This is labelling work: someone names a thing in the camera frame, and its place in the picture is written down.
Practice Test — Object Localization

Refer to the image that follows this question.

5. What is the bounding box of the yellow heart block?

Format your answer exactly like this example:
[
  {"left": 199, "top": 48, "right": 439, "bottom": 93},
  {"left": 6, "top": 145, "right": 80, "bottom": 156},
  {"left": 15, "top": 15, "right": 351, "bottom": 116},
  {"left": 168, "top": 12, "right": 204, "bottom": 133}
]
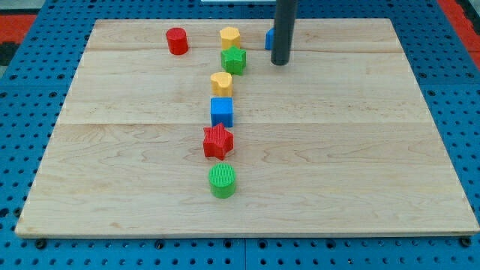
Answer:
[{"left": 210, "top": 72, "right": 233, "bottom": 97}]

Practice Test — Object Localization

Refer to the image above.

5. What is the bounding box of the blue block behind rod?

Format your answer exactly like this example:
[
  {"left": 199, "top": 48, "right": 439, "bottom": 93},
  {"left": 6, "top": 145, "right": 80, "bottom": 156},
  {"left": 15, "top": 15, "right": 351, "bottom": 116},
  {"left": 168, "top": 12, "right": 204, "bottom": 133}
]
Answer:
[{"left": 265, "top": 28, "right": 275, "bottom": 50}]

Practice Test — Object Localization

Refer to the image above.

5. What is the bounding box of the red star block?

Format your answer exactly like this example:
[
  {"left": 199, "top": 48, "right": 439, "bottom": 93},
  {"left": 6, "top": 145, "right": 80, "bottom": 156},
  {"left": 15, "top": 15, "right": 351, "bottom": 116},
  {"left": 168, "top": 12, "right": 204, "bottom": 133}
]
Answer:
[{"left": 202, "top": 123, "right": 234, "bottom": 161}]

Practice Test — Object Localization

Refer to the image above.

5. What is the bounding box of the yellow hexagon block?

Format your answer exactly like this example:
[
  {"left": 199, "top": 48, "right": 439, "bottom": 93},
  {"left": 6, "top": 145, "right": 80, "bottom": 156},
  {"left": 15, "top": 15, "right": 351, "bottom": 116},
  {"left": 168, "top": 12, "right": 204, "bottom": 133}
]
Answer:
[{"left": 219, "top": 26, "right": 241, "bottom": 50}]

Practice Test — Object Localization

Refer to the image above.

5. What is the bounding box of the green cylinder block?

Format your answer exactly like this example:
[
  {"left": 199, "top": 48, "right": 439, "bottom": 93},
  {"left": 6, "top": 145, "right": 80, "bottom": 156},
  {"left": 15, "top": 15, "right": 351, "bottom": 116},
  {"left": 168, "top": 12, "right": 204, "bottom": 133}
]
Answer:
[{"left": 208, "top": 163, "right": 236, "bottom": 199}]

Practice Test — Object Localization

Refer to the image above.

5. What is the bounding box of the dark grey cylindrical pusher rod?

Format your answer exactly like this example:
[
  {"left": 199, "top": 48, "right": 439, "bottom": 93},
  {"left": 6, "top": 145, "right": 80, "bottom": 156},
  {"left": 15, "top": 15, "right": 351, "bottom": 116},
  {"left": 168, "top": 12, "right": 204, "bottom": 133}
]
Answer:
[{"left": 271, "top": 0, "right": 299, "bottom": 66}]

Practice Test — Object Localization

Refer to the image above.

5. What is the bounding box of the green star block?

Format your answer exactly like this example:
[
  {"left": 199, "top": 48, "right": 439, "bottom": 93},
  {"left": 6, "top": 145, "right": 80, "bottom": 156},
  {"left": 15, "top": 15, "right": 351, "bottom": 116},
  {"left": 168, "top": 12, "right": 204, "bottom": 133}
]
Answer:
[{"left": 220, "top": 46, "right": 247, "bottom": 75}]

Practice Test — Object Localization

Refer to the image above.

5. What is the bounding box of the blue cube block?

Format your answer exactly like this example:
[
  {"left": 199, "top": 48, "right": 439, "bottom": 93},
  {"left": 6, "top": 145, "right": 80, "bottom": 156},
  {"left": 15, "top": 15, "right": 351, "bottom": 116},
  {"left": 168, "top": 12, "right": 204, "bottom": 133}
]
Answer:
[{"left": 210, "top": 97, "right": 233, "bottom": 128}]

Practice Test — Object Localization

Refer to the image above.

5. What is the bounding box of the light wooden board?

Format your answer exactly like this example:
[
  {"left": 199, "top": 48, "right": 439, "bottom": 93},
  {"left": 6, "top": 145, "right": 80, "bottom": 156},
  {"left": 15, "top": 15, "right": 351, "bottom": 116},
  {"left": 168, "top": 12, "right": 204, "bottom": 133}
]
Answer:
[{"left": 16, "top": 19, "right": 479, "bottom": 239}]

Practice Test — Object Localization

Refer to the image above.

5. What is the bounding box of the red cylinder block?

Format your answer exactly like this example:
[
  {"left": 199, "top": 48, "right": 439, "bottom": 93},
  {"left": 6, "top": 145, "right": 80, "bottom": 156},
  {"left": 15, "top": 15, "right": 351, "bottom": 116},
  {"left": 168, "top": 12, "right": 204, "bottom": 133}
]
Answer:
[{"left": 166, "top": 28, "right": 189, "bottom": 55}]

